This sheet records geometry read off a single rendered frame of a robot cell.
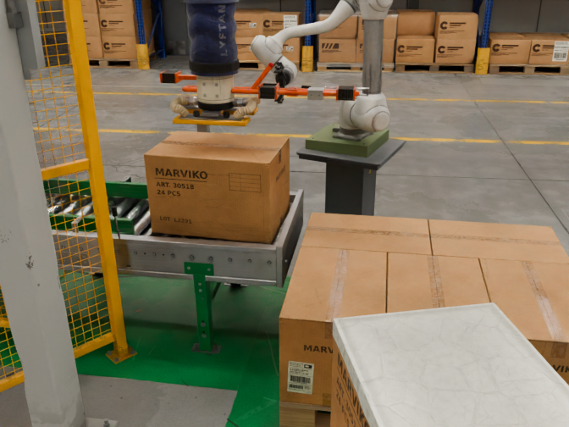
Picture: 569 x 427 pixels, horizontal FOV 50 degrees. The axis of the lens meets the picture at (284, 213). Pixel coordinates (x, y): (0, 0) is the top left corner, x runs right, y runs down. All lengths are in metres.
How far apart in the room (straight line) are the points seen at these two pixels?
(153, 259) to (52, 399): 0.79
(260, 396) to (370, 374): 1.55
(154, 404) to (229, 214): 0.90
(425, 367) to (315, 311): 1.07
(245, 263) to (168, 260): 0.37
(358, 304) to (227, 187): 0.83
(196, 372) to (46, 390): 0.78
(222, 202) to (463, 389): 1.77
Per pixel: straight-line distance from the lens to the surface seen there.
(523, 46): 10.23
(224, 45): 2.74
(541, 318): 2.47
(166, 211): 2.92
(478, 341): 1.41
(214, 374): 2.92
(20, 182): 2.07
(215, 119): 2.76
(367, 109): 3.24
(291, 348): 2.37
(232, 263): 2.75
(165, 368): 2.99
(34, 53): 2.07
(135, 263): 2.91
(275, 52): 3.20
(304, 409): 2.54
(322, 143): 3.45
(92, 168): 2.66
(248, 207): 2.77
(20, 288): 2.22
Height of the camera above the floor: 1.81
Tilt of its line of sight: 24 degrees down
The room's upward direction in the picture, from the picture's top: straight up
